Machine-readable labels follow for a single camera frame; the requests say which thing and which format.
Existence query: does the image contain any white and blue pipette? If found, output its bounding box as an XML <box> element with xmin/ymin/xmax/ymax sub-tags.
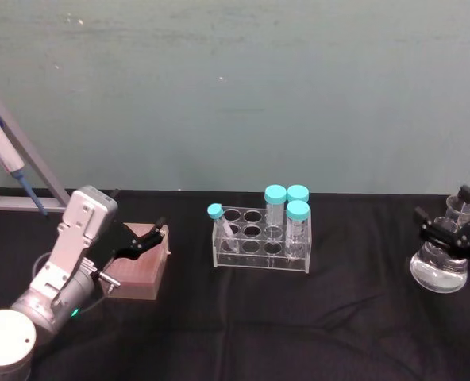
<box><xmin>0</xmin><ymin>94</ymin><xmax>49</xmax><ymax>217</ymax></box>

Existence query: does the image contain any large tube with teal cap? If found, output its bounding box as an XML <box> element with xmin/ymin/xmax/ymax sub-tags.
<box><xmin>264</xmin><ymin>184</ymin><xmax>288</xmax><ymax>242</ymax></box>
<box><xmin>285</xmin><ymin>199</ymin><xmax>312</xmax><ymax>262</ymax></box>
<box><xmin>286</xmin><ymin>184</ymin><xmax>311</xmax><ymax>208</ymax></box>

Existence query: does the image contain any black table cloth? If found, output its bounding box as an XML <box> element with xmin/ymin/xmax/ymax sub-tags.
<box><xmin>0</xmin><ymin>188</ymin><xmax>470</xmax><ymax>381</ymax></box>

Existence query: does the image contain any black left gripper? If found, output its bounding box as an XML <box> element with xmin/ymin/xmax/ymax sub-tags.
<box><xmin>84</xmin><ymin>189</ymin><xmax>168</xmax><ymax>274</ymax></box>

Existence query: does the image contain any clear glass conical flask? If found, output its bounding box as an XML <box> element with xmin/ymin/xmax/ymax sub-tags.
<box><xmin>410</xmin><ymin>216</ymin><xmax>470</xmax><ymax>294</ymax></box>

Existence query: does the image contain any thin dark gripper cable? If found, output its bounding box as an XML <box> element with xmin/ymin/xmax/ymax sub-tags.
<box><xmin>75</xmin><ymin>267</ymin><xmax>121</xmax><ymax>315</ymax></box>

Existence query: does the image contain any small clear glass beaker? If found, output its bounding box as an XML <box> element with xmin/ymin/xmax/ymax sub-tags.
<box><xmin>445</xmin><ymin>194</ymin><xmax>470</xmax><ymax>228</ymax></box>

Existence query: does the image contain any grey pipette stand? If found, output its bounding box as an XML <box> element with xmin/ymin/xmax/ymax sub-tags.
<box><xmin>0</xmin><ymin>81</ymin><xmax>71</xmax><ymax>212</ymax></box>

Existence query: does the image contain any clear acrylic tube rack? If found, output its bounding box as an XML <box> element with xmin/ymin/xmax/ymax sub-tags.
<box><xmin>211</xmin><ymin>206</ymin><xmax>312</xmax><ymax>275</ymax></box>

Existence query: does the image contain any brown pipette tip box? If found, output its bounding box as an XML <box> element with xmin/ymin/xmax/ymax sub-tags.
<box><xmin>101</xmin><ymin>222</ymin><xmax>171</xmax><ymax>301</ymax></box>

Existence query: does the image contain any small tube with teal cap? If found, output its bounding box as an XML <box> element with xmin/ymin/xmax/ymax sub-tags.
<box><xmin>206</xmin><ymin>202</ymin><xmax>241</xmax><ymax>254</ymax></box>

